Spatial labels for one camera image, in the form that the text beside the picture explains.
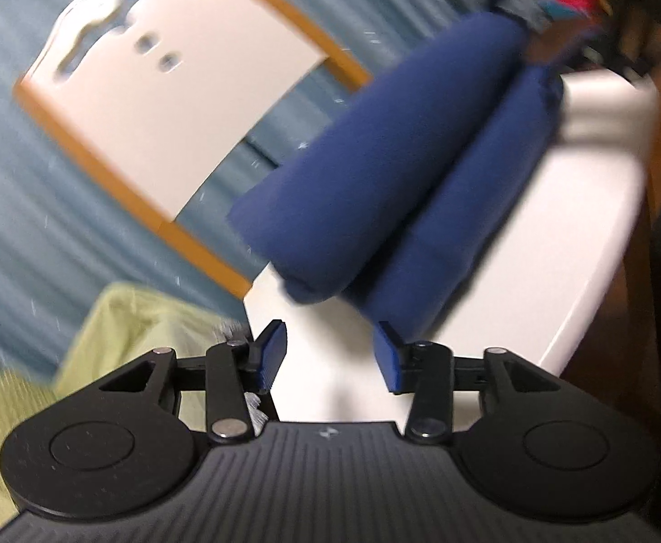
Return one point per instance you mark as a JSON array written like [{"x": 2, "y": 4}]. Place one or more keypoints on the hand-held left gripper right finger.
[{"x": 390, "y": 362}]

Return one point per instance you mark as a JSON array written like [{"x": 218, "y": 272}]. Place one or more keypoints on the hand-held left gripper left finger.
[{"x": 268, "y": 362}]

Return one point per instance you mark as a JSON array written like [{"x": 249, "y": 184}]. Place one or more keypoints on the navy blue garment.
[{"x": 364, "y": 181}]

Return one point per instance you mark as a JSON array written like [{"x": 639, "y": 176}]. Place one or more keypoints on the green covered sofa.
[{"x": 127, "y": 322}]

